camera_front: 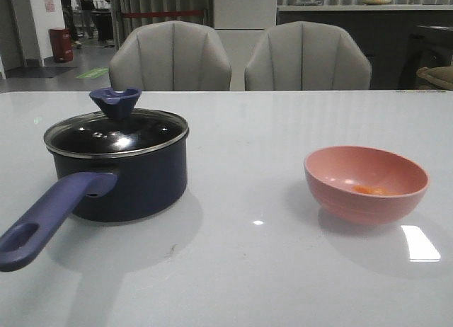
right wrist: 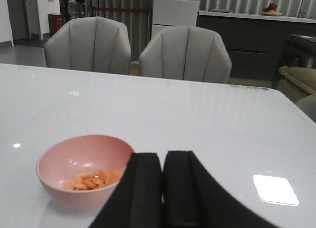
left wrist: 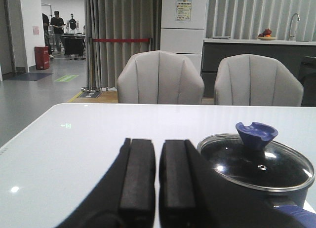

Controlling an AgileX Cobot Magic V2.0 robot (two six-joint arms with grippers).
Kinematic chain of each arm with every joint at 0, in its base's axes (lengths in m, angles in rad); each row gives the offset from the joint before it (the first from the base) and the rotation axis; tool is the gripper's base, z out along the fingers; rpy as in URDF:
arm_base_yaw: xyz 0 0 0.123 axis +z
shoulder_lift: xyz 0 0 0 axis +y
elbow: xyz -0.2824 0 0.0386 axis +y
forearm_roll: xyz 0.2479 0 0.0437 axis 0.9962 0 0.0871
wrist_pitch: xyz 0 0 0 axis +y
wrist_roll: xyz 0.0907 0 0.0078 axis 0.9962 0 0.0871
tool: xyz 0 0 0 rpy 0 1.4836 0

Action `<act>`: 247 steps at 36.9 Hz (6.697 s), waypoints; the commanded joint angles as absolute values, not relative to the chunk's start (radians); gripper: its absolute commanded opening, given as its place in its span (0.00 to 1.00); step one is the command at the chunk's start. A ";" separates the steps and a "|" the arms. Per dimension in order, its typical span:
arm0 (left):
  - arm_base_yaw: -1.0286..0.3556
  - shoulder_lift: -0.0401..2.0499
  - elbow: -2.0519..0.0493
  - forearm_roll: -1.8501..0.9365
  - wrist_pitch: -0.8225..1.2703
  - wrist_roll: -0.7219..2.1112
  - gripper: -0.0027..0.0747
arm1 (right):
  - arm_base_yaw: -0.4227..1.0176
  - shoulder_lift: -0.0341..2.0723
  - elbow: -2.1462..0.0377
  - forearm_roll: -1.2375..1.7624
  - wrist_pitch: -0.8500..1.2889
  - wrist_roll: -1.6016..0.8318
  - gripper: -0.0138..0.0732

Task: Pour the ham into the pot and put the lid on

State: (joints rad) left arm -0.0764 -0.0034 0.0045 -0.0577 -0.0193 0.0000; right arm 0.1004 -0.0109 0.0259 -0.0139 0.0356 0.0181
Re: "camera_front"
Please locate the glass lid blue knob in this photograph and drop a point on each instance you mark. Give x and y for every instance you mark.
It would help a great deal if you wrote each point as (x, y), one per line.
(117, 130)

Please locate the orange ham pieces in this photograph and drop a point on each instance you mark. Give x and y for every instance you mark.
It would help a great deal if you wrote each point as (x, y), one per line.
(371, 190)

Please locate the pink bowl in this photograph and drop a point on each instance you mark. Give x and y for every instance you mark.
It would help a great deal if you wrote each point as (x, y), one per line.
(332, 171)

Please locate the dark blue saucepan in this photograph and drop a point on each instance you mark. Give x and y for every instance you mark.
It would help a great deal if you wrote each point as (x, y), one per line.
(100, 190)

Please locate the left grey upholstered chair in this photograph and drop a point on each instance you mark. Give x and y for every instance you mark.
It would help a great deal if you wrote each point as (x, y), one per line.
(171, 56)

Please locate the grey upholstered chair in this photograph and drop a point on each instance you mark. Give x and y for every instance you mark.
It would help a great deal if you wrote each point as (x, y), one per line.
(171, 56)
(307, 56)

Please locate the right grey upholstered chair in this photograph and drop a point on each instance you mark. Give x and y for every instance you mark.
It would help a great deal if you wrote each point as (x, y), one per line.
(307, 56)

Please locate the white drawer cabinet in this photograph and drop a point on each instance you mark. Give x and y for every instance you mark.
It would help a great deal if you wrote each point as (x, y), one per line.
(239, 24)

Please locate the red barrier belt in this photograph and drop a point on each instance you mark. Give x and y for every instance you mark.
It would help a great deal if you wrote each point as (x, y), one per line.
(162, 14)

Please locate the red trash bin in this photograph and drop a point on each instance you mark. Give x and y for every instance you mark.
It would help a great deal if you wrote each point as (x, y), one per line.
(61, 44)

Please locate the dark grey counter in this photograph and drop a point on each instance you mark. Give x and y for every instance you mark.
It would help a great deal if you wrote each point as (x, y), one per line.
(396, 39)

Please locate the person in black clothes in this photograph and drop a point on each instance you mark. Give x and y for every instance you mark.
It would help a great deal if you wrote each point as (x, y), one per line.
(87, 8)

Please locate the beige cushion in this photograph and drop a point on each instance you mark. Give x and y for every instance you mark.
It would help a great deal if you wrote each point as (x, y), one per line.
(436, 78)

